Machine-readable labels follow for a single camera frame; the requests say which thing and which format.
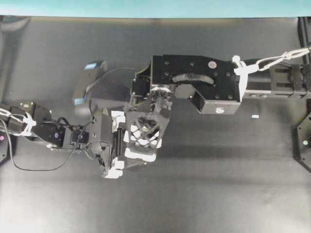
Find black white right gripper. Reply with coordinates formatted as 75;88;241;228
125;55;242;149

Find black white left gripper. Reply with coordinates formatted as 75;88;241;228
88;109;157;179

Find clear plastic bottle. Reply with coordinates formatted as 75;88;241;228
123;123;162;149

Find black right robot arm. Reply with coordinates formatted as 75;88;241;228
123;55;311;153

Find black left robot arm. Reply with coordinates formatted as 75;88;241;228
0;102;163;179

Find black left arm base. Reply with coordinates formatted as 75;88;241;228
0;132;17;165

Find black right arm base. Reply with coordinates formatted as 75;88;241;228
294;113;311;173

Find white cable tie left arm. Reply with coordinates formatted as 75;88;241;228
20;112;36;136

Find white cable tie arm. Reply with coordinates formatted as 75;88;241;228
232;55;258;102
20;112;36;136

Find white cable tie right arm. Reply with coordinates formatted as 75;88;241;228
232;55;258;102

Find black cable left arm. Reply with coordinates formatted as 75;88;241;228
4;117;103;172

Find black frame rail right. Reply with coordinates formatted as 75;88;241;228
298;17;311;49

